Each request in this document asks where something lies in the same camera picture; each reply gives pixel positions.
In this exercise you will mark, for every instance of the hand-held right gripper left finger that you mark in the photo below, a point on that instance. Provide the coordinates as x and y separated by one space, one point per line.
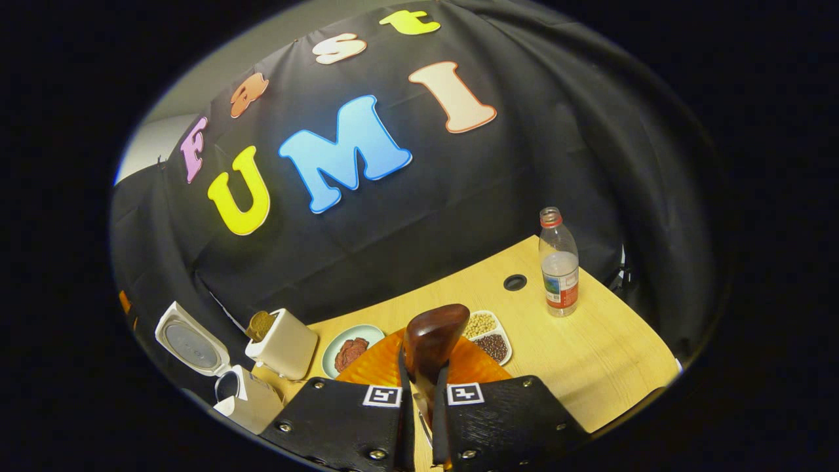
341 426

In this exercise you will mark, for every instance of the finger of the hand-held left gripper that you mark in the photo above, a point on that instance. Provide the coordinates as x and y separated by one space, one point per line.
124 301

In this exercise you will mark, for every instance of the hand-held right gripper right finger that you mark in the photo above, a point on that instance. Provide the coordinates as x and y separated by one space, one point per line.
511 426

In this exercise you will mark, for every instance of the white rice cooker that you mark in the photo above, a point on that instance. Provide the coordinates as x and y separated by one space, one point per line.
190 341

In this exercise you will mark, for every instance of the dark wooden spoon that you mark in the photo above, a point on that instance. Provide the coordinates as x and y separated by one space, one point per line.
432 341

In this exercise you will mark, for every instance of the brown meat piece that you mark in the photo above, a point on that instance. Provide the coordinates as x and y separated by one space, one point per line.
359 346
344 359

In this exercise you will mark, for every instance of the dark red beans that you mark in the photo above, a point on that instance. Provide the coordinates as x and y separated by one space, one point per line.
493 347

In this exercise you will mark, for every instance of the pale green plate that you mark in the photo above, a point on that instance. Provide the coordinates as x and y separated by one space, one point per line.
341 334

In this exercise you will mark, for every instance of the white toaster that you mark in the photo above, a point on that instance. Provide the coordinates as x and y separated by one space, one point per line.
288 347

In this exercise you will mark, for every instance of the white divided grain dish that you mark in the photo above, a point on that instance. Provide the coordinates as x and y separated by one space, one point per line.
488 328

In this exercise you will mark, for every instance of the yellow soybeans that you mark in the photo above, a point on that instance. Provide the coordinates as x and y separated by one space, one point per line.
480 324

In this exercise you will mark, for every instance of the brown bread slice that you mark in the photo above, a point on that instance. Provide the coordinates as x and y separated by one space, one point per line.
261 326

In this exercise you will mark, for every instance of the clear plastic water bottle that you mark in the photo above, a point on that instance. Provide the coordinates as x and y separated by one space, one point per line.
559 275

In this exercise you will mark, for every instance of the black backdrop cloth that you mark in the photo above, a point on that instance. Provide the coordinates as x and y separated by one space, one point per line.
524 131

